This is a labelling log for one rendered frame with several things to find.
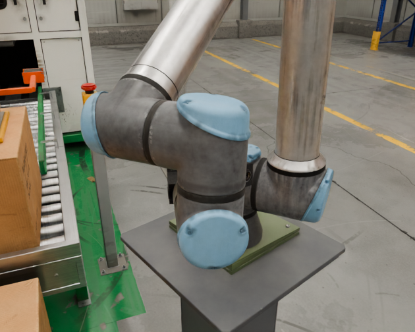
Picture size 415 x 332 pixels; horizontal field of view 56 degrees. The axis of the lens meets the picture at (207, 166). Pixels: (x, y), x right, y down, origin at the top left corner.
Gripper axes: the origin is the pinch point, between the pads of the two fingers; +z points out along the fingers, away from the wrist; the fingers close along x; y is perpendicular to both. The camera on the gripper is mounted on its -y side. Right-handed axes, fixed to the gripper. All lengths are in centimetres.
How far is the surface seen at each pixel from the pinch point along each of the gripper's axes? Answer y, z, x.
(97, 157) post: 38, 108, 34
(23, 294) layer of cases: 55, 35, 56
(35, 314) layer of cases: 49, 26, 57
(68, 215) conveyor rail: 47, 73, 47
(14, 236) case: 61, 52, 44
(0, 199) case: 62, 50, 28
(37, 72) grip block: 59, 106, -8
